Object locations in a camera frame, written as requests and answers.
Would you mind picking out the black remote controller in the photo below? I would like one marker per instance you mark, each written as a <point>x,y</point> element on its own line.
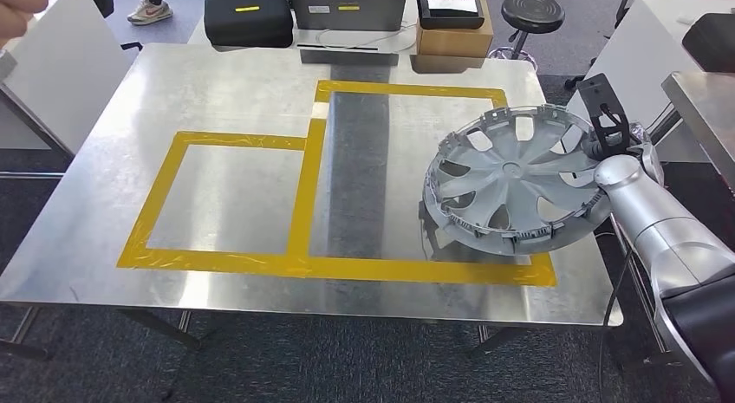
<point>448,20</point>

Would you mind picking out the white table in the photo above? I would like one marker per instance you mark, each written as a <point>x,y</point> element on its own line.
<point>367,40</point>
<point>643,44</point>

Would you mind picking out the grey hard case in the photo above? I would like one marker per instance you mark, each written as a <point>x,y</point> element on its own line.
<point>356,16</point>

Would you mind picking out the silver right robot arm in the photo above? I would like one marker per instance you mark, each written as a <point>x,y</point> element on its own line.
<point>677,245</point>

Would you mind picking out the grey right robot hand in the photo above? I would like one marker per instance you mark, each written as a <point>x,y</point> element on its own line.
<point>652,159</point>

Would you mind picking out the person's hand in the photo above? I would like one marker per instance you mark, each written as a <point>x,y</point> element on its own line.
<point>23,4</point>

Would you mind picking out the steel workbench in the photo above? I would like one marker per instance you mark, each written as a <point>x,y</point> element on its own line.
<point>229,199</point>

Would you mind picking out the person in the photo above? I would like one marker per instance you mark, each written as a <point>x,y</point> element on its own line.
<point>149,13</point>

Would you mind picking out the brown cardboard box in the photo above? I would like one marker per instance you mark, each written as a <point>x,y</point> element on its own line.
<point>453,41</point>

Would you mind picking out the black hard case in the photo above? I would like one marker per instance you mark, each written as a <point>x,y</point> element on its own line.
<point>712,44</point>
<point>247,27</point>

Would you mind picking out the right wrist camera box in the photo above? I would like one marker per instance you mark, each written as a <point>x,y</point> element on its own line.
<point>603,102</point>

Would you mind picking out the black round stool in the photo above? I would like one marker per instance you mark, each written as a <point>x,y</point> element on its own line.
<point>533,13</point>

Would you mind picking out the grey plastic wheel hubcap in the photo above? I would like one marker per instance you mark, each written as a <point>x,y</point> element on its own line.
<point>511,170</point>

